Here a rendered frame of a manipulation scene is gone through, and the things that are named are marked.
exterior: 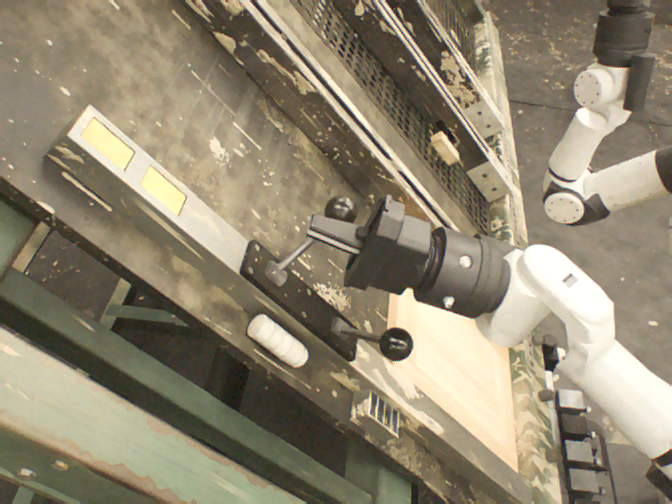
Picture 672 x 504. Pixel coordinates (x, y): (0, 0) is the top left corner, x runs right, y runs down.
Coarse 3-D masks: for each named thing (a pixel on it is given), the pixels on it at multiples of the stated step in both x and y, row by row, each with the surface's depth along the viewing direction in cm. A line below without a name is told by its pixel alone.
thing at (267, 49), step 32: (192, 0) 80; (224, 0) 79; (256, 0) 83; (224, 32) 83; (256, 32) 82; (288, 32) 87; (256, 64) 86; (288, 64) 85; (288, 96) 89; (320, 96) 88; (320, 128) 92; (352, 128) 92; (352, 160) 96; (384, 160) 97; (384, 192) 100; (416, 192) 104; (448, 224) 109
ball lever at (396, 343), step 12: (336, 324) 72; (348, 336) 73; (360, 336) 69; (372, 336) 67; (384, 336) 64; (396, 336) 63; (408, 336) 64; (384, 348) 64; (396, 348) 63; (408, 348) 63; (396, 360) 64
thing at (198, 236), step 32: (64, 160) 55; (96, 160) 54; (96, 192) 57; (128, 192) 57; (160, 224) 60; (192, 224) 61; (224, 224) 65; (192, 256) 63; (224, 256) 63; (224, 288) 66; (288, 320) 69; (320, 352) 73; (352, 384) 78; (384, 384) 79; (416, 416) 82; (448, 416) 89; (448, 448) 88; (480, 448) 94; (480, 480) 94; (512, 480) 99
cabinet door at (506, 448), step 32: (416, 320) 97; (448, 320) 107; (416, 352) 93; (448, 352) 103; (480, 352) 114; (416, 384) 89; (448, 384) 98; (480, 384) 108; (480, 416) 104; (512, 416) 114; (512, 448) 109
